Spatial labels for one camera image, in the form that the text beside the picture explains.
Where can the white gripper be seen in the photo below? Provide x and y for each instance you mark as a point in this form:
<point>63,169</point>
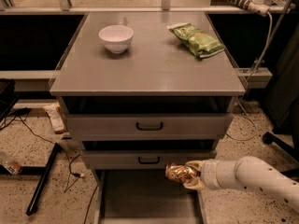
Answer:
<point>210,172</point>

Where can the crushed orange can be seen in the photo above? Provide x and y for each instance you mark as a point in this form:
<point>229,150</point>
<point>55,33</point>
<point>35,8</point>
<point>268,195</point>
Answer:
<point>180,173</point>

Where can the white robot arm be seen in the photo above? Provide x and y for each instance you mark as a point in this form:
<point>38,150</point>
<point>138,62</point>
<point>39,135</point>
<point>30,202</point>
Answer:
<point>247,174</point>

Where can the grey middle drawer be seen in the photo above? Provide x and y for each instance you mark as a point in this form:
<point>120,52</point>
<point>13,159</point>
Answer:
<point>141,159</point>

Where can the grey drawer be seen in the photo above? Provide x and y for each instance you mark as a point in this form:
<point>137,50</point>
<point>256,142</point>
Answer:
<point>141,159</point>
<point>145,197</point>
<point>148,127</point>

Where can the grey bottom drawer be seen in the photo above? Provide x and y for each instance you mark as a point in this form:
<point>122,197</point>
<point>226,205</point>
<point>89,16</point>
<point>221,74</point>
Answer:
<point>145,197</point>

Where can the grey drawer cabinet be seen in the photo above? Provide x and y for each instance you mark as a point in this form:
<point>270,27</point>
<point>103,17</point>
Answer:
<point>155,75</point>

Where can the grey top drawer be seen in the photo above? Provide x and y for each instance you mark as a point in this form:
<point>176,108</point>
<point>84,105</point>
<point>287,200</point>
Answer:
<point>148,127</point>

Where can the black office chair base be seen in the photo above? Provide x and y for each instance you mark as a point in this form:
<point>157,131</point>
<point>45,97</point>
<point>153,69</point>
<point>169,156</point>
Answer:
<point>269,138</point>

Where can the green chip bag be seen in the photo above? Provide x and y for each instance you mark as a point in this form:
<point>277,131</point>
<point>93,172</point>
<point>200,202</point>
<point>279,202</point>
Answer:
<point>199,43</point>

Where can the black metal floor stand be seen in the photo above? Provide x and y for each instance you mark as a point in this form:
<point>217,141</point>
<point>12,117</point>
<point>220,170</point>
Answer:
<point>40,173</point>

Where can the white ceramic bowl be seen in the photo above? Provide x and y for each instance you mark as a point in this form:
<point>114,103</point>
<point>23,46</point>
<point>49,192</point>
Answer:
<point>116,38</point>

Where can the snack packet on floor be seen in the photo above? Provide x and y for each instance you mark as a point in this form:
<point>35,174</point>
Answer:
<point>55,117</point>

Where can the white power strip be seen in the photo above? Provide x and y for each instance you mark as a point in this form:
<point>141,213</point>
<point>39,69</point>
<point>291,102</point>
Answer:
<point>255,6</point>

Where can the plastic bottle on floor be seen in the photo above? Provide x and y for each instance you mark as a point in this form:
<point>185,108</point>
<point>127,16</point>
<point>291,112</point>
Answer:
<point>10,163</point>

